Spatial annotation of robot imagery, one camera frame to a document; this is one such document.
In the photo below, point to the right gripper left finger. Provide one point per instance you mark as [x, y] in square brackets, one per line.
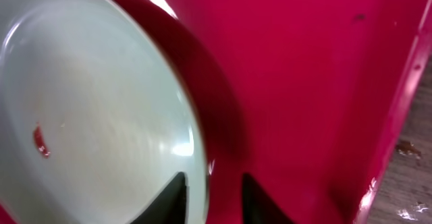
[169, 207]

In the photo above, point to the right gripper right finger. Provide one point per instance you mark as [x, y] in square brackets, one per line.
[257, 206]

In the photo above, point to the white plate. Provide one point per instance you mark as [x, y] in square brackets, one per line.
[95, 121]

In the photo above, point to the red plastic tray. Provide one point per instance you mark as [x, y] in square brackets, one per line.
[307, 96]

